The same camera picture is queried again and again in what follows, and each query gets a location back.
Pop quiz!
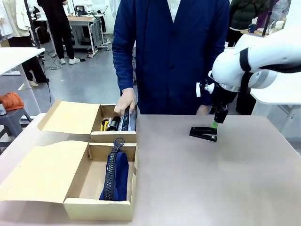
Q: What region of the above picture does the grey zipper pencil case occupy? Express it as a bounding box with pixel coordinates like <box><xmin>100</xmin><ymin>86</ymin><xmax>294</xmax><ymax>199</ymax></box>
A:
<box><xmin>118</xmin><ymin>106</ymin><xmax>137</xmax><ymax>132</ymax></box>

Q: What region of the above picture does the large cardboard box with lid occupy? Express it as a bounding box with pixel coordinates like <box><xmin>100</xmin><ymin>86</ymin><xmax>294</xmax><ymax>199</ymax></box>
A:
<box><xmin>0</xmin><ymin>139</ymin><xmax>139</xmax><ymax>222</ymax></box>

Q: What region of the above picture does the bystander in beige coat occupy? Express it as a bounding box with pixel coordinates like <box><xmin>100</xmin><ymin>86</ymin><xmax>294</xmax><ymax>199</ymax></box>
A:
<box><xmin>0</xmin><ymin>0</ymin><xmax>50</xmax><ymax>87</ymax></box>

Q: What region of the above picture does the person left hand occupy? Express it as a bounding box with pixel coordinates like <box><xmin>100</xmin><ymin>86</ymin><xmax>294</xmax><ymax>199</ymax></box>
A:
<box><xmin>196</xmin><ymin>104</ymin><xmax>210</xmax><ymax>116</ymax></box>

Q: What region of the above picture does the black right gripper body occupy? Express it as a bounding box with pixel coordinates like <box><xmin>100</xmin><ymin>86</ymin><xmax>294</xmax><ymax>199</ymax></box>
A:
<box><xmin>210</xmin><ymin>81</ymin><xmax>237</xmax><ymax>112</ymax></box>

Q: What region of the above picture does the small cardboard box with lid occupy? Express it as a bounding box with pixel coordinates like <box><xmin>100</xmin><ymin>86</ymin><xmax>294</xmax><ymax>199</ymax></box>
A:
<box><xmin>37</xmin><ymin>98</ymin><xmax>138</xmax><ymax>144</ymax></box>

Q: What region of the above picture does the navy blue zipper pencil case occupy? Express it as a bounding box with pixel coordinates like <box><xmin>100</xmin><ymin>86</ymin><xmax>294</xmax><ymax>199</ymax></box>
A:
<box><xmin>98</xmin><ymin>137</ymin><xmax>130</xmax><ymax>202</ymax></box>

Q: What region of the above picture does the person left forearm blue sleeve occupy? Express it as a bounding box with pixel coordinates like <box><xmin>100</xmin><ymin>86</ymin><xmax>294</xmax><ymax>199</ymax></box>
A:
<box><xmin>201</xmin><ymin>94</ymin><xmax>213</xmax><ymax>108</ymax></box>

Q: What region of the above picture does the black right arm cable sleeve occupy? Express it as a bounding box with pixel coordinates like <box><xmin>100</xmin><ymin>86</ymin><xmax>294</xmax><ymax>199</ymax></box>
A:
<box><xmin>238</xmin><ymin>46</ymin><xmax>301</xmax><ymax>93</ymax></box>

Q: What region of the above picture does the person right hand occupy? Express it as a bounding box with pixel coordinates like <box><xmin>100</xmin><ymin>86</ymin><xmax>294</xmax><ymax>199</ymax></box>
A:
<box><xmin>113</xmin><ymin>88</ymin><xmax>137</xmax><ymax>116</ymax></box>

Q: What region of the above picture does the wooden background table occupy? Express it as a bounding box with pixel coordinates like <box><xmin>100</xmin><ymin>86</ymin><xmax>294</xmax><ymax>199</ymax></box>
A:
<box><xmin>240</xmin><ymin>27</ymin><xmax>286</xmax><ymax>37</ymax></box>

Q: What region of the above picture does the bystander in black clothes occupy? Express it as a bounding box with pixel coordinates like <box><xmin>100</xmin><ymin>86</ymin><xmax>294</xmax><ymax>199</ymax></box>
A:
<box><xmin>37</xmin><ymin>0</ymin><xmax>81</xmax><ymax>65</ymax></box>

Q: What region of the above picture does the black tripod pole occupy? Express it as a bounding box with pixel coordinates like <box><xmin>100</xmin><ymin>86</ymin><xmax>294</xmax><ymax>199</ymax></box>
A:
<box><xmin>23</xmin><ymin>0</ymin><xmax>47</xmax><ymax>62</ymax></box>
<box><xmin>261</xmin><ymin>0</ymin><xmax>276</xmax><ymax>37</ymax></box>

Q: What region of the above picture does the person right forearm blue sleeve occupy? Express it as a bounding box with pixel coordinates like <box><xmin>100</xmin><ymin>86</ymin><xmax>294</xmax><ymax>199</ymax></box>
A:
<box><xmin>112</xmin><ymin>40</ymin><xmax>137</xmax><ymax>97</ymax></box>

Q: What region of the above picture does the grey background workbench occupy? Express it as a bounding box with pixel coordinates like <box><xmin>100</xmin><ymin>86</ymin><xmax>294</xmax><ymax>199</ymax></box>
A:
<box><xmin>67</xmin><ymin>13</ymin><xmax>108</xmax><ymax>58</ymax></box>

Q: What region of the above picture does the grey stool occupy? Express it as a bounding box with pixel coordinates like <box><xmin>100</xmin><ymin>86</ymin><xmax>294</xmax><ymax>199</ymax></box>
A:
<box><xmin>0</xmin><ymin>107</ymin><xmax>33</xmax><ymax>153</ymax></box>

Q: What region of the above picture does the orange cloth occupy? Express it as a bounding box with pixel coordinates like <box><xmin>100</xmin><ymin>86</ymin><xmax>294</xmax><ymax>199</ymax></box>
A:
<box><xmin>0</xmin><ymin>91</ymin><xmax>25</xmax><ymax>112</ymax></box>

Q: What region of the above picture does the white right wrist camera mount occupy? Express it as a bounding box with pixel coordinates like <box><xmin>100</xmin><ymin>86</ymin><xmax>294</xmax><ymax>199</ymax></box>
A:
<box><xmin>195</xmin><ymin>81</ymin><xmax>215</xmax><ymax>98</ymax></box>

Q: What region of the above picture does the person torso in blue coat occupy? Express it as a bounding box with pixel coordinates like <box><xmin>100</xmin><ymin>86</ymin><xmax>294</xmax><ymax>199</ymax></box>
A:
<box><xmin>112</xmin><ymin>0</ymin><xmax>230</xmax><ymax>115</ymax></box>

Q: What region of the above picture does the bystander in dark green jacket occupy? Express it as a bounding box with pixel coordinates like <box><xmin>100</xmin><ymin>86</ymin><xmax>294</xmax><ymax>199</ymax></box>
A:
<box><xmin>226</xmin><ymin>0</ymin><xmax>273</xmax><ymax>48</ymax></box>

